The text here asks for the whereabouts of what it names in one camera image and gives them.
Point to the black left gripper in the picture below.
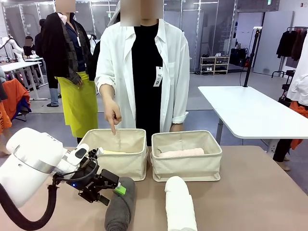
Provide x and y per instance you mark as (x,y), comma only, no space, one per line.
(96,183)

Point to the grey towel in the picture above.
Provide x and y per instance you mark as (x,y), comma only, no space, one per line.
(121,211)

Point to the yellow towel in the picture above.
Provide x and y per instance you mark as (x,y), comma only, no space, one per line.
(115,152)

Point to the white towel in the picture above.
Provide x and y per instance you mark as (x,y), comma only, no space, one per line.
(180,207)

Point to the pink towel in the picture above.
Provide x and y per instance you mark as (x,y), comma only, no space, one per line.
(183,152)

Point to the person right forearm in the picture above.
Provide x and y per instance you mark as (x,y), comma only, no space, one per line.
(107,92)

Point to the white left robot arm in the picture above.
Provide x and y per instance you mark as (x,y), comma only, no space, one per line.
(31,163)

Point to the person right hand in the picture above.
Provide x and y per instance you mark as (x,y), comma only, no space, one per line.
(111,113)

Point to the person left hand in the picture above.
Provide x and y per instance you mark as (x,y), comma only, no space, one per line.
(175,128)

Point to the cream fabric basket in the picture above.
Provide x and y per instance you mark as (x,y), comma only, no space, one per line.
(187,167)
(125,166)

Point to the person with yellow apron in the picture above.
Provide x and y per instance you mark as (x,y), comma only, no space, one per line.
(77,101)

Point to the person in dark jacket, jeans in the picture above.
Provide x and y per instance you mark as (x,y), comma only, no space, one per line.
(54,93)

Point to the bare mannequin legs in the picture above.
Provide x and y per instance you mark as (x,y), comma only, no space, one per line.
(2,147)

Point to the blue cloth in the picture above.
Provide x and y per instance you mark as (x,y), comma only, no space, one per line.
(26,106)

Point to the white hanging shirt tag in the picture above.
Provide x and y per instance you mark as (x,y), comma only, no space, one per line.
(158,77)

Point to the person in white shirt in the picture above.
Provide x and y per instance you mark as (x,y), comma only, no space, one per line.
(146,72)

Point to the orange printed garment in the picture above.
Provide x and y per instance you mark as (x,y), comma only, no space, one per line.
(4,118)

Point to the orange draped cloth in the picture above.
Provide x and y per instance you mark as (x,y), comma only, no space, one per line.
(16,93)

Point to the white background workbench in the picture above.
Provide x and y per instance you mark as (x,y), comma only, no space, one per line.
(16,66)

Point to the large white table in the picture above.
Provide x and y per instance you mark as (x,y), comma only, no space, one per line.
(252,110)

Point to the wooden shoe rack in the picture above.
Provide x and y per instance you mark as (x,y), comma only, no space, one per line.
(214,65)

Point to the seated person in black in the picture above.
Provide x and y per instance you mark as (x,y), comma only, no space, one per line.
(30,49)

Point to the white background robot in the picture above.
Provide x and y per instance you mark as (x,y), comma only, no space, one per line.
(15,47)

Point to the black storage case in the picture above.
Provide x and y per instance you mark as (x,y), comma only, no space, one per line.
(238,56)

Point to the orange held garment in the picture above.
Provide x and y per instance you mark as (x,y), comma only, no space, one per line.
(298,109)

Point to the bystander in white shirt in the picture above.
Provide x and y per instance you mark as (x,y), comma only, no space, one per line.
(299,81)

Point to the rack with dark clothes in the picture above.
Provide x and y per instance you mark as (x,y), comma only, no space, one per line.
(288,43)

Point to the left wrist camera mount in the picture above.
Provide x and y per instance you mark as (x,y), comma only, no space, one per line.
(95,152)

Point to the black camera stand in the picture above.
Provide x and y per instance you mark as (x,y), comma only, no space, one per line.
(251,55)

